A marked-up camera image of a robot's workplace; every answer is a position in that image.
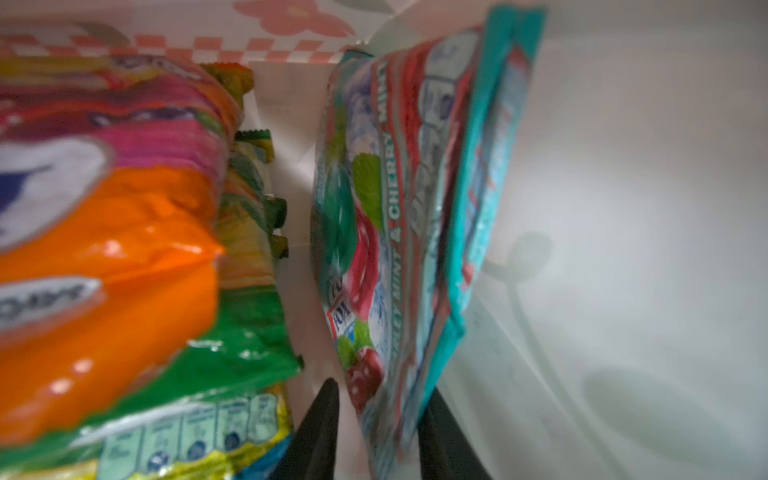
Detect green candy bag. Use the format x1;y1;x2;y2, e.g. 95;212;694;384
1;65;301;479

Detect white floral paper bag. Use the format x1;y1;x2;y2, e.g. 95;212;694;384
1;1;767;479

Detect orange Fox's candy bag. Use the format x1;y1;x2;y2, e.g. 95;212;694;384
1;55;242;448

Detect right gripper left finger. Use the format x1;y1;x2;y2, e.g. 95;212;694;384
268;378;340;480

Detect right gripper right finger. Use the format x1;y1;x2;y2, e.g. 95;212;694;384
418;390;491;480

